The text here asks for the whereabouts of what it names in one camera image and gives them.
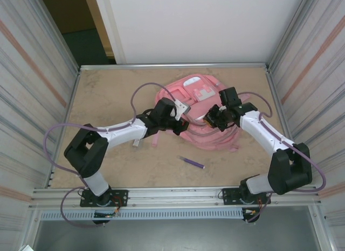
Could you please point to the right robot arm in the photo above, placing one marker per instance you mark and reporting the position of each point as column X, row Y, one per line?
column 291, row 170

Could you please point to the white door frame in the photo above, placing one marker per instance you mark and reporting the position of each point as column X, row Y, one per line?
column 110, row 27

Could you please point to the aluminium rail with arm bases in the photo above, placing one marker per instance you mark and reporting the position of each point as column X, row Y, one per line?
column 175, row 193

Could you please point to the aluminium table edge rail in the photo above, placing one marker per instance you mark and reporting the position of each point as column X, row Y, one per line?
column 134, row 66

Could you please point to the pink backpack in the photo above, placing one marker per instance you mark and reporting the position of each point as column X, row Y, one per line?
column 199, row 135

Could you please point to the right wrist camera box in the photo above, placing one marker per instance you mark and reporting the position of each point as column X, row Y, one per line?
column 230, row 97

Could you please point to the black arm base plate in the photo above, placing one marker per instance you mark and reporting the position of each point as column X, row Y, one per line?
column 229, row 194
column 121, row 194

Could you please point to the small silver white box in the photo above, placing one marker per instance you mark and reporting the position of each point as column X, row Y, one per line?
column 137, row 143

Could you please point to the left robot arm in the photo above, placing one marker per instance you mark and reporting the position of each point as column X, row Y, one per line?
column 86, row 151

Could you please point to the purple pen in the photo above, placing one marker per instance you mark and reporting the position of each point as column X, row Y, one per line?
column 191, row 162

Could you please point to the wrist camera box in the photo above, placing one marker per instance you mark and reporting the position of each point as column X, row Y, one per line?
column 230, row 97
column 182, row 109

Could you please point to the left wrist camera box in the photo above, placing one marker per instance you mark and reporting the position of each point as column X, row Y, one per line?
column 182, row 109

